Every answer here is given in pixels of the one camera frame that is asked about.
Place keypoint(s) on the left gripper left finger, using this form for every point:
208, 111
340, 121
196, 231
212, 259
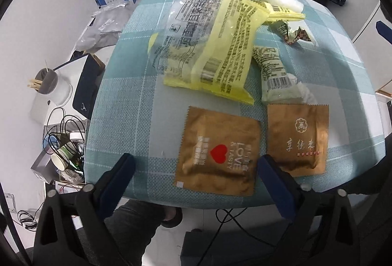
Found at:
112, 184

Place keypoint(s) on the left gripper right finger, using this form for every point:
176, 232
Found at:
283, 189

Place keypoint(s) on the brown Chinese text snack packet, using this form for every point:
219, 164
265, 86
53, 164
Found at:
297, 137

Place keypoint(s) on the brown heart snack packet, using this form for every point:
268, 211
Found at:
218, 153

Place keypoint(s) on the white green barcode wrapper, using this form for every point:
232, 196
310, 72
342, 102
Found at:
279, 86

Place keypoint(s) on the large yellow clear snack bag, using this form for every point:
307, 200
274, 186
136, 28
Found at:
207, 45

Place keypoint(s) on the paper cup with green print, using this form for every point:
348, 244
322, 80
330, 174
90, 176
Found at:
62, 158

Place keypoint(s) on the dark navy paper bag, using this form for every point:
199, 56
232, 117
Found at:
88, 85

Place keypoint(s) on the white cup with sticks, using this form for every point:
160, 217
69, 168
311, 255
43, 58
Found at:
55, 87

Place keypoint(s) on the checkered teal tablecloth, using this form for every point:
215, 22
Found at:
136, 113

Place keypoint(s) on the grey plastic mailer bag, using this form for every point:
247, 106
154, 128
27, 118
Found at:
106, 27

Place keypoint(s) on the small crumpled candy wrapper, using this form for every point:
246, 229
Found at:
291, 34

